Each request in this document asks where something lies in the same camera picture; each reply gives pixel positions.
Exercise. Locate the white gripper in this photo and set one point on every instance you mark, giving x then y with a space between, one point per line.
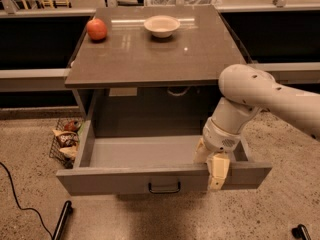
220 139

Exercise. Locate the grey top drawer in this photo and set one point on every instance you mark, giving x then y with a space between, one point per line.
134 165

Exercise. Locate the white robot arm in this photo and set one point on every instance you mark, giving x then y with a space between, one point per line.
245 92

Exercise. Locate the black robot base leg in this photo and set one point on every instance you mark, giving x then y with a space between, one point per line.
66 211

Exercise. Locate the grey drawer cabinet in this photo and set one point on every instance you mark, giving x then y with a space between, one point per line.
148 86

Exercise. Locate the black caster wheel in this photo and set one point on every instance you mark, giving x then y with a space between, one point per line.
301 232

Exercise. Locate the white bowl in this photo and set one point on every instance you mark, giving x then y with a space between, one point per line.
161 26

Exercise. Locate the snack bags in basket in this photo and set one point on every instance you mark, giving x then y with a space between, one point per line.
68 139

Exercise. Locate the red apple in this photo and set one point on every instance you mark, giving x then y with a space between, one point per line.
96 29

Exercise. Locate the wire basket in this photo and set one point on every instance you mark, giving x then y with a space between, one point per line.
54 150

